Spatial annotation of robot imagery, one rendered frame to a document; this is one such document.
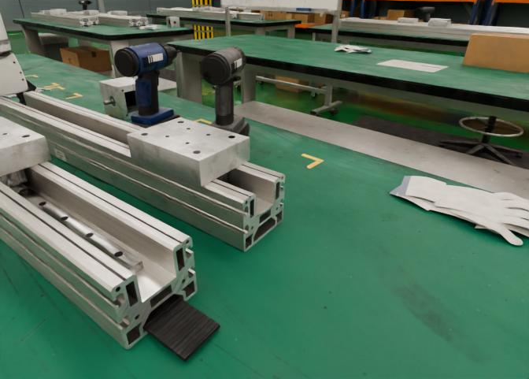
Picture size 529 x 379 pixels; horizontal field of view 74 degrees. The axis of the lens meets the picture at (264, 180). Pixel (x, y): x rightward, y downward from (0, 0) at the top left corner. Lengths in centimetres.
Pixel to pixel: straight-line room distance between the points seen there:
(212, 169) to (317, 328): 25
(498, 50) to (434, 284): 177
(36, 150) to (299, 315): 46
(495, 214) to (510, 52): 157
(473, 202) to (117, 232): 55
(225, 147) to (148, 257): 19
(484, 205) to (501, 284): 17
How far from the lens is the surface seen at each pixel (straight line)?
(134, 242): 45
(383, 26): 383
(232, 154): 52
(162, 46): 90
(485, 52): 220
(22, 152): 63
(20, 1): 1254
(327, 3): 346
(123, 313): 38
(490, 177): 230
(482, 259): 58
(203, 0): 893
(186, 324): 41
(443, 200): 67
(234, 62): 74
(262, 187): 52
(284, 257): 50
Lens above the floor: 110
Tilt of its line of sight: 28 degrees down
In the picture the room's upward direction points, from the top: 1 degrees clockwise
